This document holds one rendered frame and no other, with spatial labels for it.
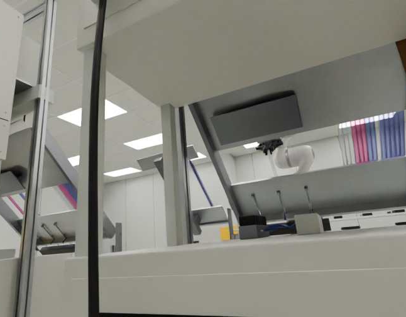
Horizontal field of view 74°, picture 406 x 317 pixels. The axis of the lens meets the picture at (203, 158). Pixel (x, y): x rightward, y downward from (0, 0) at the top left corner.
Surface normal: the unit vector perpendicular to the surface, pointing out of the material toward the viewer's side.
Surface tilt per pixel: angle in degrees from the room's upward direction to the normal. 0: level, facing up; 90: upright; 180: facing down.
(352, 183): 137
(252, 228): 90
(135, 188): 90
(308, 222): 90
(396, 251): 90
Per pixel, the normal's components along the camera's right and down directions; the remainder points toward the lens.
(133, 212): -0.42, -0.22
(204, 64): 0.08, 0.95
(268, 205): -0.22, 0.54
